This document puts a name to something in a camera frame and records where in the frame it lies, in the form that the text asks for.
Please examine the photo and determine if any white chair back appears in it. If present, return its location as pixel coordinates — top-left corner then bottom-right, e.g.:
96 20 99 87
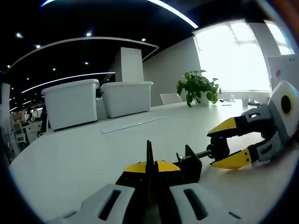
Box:
159 93 183 105

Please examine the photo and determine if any window with white blinds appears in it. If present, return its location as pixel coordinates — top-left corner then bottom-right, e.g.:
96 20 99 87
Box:
263 17 296 56
192 18 271 93

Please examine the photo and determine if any tall white storage bin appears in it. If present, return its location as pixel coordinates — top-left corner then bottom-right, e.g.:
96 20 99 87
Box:
41 78 100 131

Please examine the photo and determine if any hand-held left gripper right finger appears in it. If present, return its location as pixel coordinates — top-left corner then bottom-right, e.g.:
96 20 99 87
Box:
154 160 243 224

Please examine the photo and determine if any potted green plant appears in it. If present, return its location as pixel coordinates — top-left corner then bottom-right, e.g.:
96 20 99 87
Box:
176 70 222 107

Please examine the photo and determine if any white flat strip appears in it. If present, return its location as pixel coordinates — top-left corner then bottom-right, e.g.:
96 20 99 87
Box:
101 116 164 134

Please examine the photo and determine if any white desk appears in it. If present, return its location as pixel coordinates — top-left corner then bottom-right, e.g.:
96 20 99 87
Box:
8 98 299 224

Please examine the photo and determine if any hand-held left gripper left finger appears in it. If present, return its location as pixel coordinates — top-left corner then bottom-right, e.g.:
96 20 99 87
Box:
46 161 150 224

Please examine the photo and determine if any wide white storage bin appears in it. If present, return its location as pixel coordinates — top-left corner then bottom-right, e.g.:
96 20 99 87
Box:
100 81 154 119

